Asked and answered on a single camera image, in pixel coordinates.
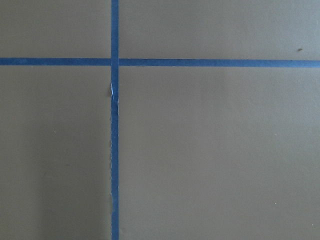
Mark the blue tape strip lengthwise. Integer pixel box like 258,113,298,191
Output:
110,0,120,240

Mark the blue tape strip near crosswise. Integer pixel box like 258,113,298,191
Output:
0,57,320,68

